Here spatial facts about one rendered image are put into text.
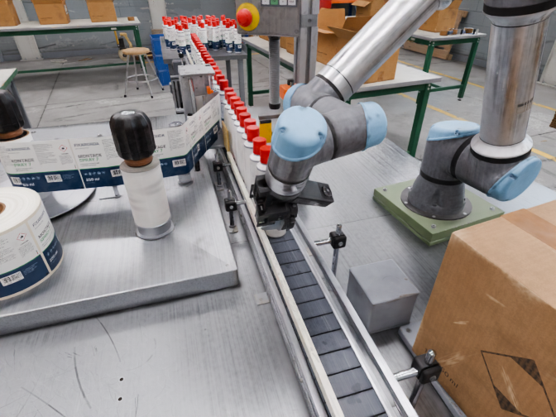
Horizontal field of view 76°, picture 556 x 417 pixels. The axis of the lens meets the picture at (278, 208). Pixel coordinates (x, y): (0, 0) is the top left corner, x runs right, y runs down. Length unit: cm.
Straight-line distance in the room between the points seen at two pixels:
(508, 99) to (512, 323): 45
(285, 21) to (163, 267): 63
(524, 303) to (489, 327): 7
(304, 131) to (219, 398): 45
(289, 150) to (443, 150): 54
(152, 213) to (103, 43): 763
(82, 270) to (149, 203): 20
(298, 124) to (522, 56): 44
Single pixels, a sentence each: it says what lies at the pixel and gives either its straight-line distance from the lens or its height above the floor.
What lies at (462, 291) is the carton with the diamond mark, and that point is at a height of 105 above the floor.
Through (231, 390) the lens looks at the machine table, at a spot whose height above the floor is 83.
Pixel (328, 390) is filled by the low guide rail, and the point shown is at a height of 92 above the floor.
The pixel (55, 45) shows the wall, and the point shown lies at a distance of 848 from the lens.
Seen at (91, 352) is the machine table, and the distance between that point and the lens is 79.
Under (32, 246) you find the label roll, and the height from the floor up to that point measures 96.
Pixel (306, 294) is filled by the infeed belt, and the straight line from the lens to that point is 74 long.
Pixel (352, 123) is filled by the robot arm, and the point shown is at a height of 122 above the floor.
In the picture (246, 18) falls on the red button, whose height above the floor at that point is 132.
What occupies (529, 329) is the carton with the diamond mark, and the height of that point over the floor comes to 107.
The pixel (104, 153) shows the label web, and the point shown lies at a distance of 105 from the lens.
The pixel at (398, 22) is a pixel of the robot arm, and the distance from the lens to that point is 75.
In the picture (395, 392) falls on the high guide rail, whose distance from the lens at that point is 55.
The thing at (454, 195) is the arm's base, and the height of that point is 93.
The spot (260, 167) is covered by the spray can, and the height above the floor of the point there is 104.
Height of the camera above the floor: 142
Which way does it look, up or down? 34 degrees down
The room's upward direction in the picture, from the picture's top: straight up
